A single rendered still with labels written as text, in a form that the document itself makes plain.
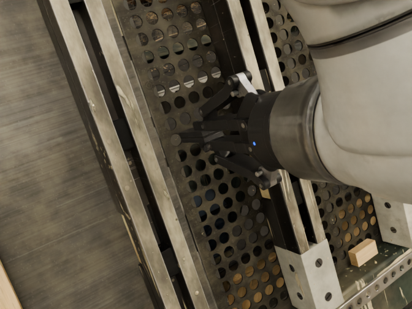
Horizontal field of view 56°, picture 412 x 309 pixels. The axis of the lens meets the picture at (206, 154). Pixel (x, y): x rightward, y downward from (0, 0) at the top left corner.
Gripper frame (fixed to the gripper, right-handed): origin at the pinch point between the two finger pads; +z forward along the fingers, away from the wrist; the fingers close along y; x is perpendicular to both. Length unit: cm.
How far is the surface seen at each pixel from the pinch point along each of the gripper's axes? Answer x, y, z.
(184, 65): -131, 21, 257
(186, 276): 8.1, -17.9, 1.2
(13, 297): 28.2, -11.3, 6.5
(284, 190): -11.4, -13.4, 1.1
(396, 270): -33, -40, 3
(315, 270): -13.0, -28.4, 1.1
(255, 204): -80, -66, 125
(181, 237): 7.0, -12.4, 1.2
